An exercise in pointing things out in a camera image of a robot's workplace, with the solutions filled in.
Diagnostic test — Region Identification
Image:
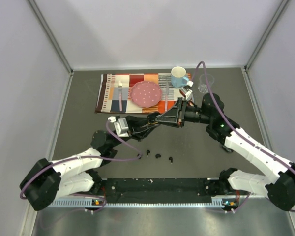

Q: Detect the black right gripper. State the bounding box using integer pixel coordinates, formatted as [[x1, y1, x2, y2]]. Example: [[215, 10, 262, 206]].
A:
[[156, 98, 212, 128]]

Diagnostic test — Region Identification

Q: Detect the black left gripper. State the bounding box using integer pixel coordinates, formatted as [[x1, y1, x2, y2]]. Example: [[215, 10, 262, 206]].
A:
[[109, 116, 160, 148]]

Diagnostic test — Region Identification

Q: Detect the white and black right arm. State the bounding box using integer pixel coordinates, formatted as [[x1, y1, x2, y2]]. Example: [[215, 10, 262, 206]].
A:
[[155, 93, 295, 212]]

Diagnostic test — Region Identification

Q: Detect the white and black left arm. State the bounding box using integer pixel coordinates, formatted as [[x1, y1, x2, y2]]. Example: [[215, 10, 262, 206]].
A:
[[20, 112, 160, 211]]

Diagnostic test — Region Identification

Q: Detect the black marbled earbud case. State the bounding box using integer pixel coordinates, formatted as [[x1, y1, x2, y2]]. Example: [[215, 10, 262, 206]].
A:
[[220, 145, 233, 153]]

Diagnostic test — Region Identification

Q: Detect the pink dotted plate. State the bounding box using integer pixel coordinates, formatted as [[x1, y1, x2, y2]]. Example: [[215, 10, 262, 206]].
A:
[[129, 81, 162, 108]]

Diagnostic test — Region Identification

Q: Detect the light blue mug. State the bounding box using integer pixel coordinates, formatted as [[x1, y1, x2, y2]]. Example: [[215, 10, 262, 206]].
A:
[[171, 66, 189, 88]]

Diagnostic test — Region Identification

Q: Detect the colourful patchwork placemat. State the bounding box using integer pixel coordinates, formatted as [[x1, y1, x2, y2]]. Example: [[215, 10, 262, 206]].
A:
[[95, 73, 182, 114]]

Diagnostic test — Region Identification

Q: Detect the clear drinking glass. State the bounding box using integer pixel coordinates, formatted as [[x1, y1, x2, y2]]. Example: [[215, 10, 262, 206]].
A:
[[198, 74, 215, 94]]

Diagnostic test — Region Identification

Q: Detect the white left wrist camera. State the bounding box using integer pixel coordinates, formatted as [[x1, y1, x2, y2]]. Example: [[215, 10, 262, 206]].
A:
[[108, 116, 129, 137]]

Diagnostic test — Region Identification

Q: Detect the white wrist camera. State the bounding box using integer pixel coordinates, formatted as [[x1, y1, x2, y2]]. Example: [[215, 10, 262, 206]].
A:
[[108, 116, 129, 137], [179, 81, 193, 101]]

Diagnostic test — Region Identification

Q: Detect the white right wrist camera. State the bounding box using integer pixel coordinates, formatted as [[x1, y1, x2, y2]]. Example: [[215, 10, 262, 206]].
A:
[[179, 81, 193, 101]]

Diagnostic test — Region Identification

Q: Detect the knife with pink handle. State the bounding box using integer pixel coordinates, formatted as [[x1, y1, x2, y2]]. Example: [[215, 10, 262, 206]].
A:
[[165, 80, 169, 112]]

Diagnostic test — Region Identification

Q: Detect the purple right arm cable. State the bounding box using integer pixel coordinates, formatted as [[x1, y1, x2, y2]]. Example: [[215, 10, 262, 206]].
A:
[[191, 61, 295, 212]]

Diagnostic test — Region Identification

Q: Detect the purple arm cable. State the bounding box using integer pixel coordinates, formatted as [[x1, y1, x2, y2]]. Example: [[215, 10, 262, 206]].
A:
[[191, 61, 295, 212], [20, 121, 143, 214]]

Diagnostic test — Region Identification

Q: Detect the fork with pink handle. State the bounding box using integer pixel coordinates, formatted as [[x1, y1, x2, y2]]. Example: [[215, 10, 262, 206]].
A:
[[118, 81, 122, 112]]

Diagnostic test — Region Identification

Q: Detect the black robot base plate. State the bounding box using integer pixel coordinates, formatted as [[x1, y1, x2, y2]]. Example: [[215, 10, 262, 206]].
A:
[[100, 178, 235, 204]]

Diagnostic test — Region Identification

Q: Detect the aluminium frame rail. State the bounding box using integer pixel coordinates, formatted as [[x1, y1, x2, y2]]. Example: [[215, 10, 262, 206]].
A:
[[29, 178, 295, 209]]

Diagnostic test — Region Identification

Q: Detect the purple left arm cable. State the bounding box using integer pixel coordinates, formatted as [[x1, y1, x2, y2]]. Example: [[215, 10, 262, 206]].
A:
[[20, 121, 143, 214]]

